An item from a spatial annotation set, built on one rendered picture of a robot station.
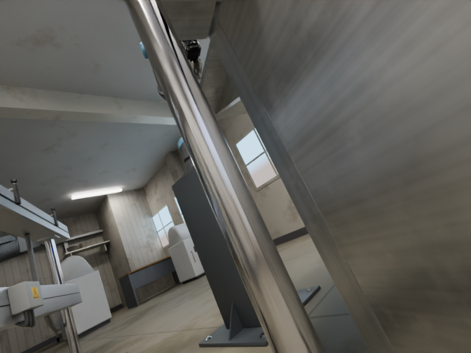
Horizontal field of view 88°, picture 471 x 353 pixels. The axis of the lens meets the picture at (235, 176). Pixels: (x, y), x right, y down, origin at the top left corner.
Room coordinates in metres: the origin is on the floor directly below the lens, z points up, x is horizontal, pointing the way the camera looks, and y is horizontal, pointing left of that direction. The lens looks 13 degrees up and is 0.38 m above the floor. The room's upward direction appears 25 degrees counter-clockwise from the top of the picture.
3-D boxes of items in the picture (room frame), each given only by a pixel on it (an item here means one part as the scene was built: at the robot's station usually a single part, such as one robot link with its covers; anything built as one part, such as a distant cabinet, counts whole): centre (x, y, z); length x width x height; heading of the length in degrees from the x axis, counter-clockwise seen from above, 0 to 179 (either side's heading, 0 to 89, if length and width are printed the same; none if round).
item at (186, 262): (5.65, 1.66, 0.63); 0.70 x 0.60 x 1.25; 48
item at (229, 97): (0.73, -0.12, 0.79); 0.34 x 0.03 x 0.13; 25
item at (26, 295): (0.84, 0.83, 0.50); 0.12 x 0.05 x 0.09; 25
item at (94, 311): (4.68, 3.59, 0.69); 0.71 x 0.60 x 1.39; 139
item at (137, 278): (6.20, 2.86, 0.36); 1.37 x 0.70 x 0.72; 138
